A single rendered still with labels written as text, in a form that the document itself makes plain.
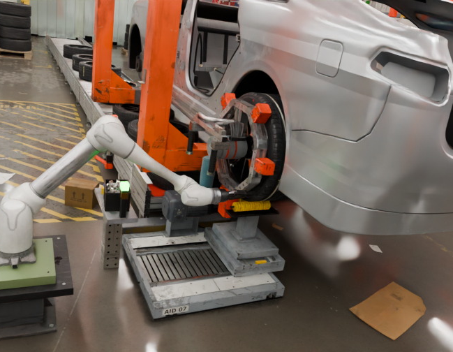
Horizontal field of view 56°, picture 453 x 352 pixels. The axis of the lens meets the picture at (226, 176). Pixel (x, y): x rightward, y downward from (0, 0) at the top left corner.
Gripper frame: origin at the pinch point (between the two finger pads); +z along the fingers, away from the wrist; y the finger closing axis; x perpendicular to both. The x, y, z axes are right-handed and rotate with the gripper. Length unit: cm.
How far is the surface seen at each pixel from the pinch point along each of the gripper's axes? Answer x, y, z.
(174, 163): 42, -49, -24
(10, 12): 618, -579, -123
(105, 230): -1, -50, -74
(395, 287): -65, -21, 110
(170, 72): 84, -7, -34
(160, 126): 60, -31, -37
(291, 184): -7.2, 33.9, 5.0
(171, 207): 11, -51, -30
